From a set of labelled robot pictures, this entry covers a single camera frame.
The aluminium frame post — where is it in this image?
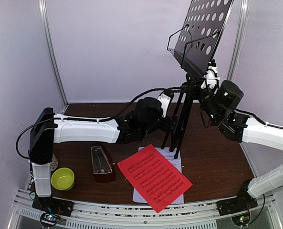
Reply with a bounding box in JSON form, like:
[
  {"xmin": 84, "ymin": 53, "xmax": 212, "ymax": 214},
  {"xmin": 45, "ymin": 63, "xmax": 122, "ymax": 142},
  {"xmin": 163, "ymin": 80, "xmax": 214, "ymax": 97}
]
[
  {"xmin": 227, "ymin": 0, "xmax": 250, "ymax": 81},
  {"xmin": 38, "ymin": 0, "xmax": 69, "ymax": 113}
]

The red sheet music page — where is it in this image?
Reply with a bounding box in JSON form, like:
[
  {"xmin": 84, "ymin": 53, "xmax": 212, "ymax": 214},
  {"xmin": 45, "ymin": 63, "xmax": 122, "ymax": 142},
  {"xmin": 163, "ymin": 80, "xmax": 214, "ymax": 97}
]
[{"xmin": 117, "ymin": 145, "xmax": 192, "ymax": 213}]

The right aluminium frame post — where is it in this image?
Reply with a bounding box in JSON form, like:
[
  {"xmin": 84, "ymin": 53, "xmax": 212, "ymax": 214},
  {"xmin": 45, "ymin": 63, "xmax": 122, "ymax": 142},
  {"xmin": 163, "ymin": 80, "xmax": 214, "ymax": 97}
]
[{"xmin": 227, "ymin": 0, "xmax": 250, "ymax": 81}]

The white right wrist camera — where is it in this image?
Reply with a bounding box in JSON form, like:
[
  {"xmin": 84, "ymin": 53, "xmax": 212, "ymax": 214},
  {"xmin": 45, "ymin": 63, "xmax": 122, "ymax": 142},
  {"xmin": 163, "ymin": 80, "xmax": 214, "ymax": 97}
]
[{"xmin": 201, "ymin": 66, "xmax": 220, "ymax": 90}]

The lime green bowl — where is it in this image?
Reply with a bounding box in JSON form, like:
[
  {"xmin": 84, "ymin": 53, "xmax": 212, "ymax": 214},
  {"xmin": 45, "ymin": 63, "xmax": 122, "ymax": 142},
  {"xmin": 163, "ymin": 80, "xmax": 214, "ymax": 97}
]
[{"xmin": 51, "ymin": 167, "xmax": 75, "ymax": 191}]

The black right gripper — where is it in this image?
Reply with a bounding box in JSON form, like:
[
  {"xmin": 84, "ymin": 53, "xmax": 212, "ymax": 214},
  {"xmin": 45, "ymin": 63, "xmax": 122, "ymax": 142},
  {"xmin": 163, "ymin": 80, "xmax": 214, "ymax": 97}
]
[{"xmin": 186, "ymin": 72, "xmax": 223, "ymax": 123}]

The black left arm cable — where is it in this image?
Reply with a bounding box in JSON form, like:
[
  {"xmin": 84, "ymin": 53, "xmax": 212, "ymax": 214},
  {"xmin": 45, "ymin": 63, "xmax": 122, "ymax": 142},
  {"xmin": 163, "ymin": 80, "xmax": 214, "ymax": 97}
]
[{"xmin": 15, "ymin": 87, "xmax": 182, "ymax": 159}]

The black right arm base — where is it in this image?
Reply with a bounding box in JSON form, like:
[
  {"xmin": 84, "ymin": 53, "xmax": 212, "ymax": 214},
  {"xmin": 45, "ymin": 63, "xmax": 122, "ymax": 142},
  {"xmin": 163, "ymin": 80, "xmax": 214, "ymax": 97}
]
[{"xmin": 216, "ymin": 191, "xmax": 258, "ymax": 216}]

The white sheet music page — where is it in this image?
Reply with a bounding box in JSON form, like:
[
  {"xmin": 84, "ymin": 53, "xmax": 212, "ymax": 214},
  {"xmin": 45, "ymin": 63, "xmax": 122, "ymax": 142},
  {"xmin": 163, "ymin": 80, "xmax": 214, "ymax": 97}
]
[{"xmin": 132, "ymin": 147, "xmax": 184, "ymax": 204}]

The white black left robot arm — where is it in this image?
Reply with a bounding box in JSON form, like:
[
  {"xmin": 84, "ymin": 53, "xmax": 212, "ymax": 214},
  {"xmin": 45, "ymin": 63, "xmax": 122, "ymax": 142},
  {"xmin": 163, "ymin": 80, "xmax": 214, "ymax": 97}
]
[{"xmin": 28, "ymin": 96, "xmax": 177, "ymax": 212}]

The black perforated music stand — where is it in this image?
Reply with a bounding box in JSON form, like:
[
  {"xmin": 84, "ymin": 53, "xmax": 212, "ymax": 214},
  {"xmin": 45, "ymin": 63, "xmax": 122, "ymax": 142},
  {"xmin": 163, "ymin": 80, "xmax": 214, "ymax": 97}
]
[{"xmin": 162, "ymin": 0, "xmax": 233, "ymax": 158}]

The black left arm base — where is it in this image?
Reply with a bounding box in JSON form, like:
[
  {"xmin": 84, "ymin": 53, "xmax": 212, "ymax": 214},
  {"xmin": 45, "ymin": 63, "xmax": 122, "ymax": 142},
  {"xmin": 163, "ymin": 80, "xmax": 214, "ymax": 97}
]
[{"xmin": 32, "ymin": 197, "xmax": 74, "ymax": 217}]

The patterned mug yellow inside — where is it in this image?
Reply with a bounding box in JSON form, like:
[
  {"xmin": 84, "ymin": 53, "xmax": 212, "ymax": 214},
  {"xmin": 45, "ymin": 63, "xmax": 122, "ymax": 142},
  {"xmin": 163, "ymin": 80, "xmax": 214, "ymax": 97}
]
[{"xmin": 50, "ymin": 154, "xmax": 59, "ymax": 172}]

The brown wooden metronome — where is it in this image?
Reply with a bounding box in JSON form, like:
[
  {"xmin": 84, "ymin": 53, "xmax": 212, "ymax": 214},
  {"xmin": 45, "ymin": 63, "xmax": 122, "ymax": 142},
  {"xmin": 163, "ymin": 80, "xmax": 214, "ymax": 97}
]
[{"xmin": 91, "ymin": 145, "xmax": 116, "ymax": 183}]

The left aluminium frame post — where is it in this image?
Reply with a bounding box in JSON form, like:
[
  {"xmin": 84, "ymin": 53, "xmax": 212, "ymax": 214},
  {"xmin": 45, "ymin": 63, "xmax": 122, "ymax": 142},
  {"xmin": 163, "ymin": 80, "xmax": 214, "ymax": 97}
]
[{"xmin": 38, "ymin": 0, "xmax": 69, "ymax": 113}]

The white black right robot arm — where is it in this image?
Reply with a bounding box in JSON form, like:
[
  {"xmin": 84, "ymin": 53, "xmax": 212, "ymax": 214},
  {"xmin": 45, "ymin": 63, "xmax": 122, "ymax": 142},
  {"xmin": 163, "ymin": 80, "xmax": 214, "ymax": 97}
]
[{"xmin": 193, "ymin": 80, "xmax": 283, "ymax": 211}]

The aluminium front rail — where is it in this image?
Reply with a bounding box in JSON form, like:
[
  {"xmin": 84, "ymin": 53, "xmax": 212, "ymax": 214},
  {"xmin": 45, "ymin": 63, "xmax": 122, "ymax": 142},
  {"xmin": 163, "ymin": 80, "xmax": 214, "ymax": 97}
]
[{"xmin": 6, "ymin": 189, "xmax": 283, "ymax": 229}]

